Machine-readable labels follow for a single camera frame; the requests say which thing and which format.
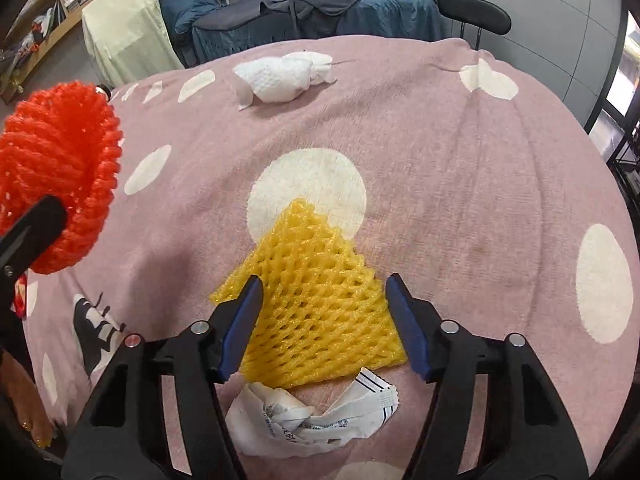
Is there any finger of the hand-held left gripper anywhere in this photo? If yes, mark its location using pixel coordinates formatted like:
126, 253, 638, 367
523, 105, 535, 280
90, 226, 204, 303
0, 195, 69, 287

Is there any person's left hand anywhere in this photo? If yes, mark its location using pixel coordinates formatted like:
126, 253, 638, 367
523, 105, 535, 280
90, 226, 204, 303
0, 350, 57, 453

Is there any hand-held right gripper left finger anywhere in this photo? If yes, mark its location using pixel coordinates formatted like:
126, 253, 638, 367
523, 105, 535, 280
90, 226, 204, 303
60, 275, 265, 480

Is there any cream cloth cover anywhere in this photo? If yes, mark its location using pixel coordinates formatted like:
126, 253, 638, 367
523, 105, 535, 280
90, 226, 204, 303
81, 0, 187, 89

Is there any bed with grey blue covers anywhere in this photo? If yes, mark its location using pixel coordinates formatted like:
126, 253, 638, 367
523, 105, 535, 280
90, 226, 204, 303
150, 0, 446, 66

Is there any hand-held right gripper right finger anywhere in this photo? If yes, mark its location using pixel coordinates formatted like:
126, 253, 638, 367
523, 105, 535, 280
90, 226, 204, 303
385, 272, 591, 480

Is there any black wire trolley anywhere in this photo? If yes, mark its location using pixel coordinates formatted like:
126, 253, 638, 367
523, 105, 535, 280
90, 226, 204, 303
605, 110, 640, 202

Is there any crumpled white printed wrapper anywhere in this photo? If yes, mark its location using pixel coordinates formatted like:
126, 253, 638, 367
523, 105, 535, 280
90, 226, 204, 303
225, 366, 401, 461

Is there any black stool with metal post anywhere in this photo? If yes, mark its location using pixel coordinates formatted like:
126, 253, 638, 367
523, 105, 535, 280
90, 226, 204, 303
437, 0, 513, 52

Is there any pink dotted blanket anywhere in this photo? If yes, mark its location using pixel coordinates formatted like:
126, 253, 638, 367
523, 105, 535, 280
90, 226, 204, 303
10, 35, 638, 480

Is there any cluttered curved wooden shelf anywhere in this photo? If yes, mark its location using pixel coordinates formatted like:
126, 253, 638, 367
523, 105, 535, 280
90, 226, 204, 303
0, 0, 182, 106

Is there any yellow foam fruit net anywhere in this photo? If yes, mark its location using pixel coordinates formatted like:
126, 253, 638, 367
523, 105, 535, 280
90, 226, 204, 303
209, 198, 408, 390

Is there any orange-red foam fruit net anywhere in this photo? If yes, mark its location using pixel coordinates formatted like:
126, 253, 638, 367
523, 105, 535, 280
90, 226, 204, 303
0, 81, 125, 276

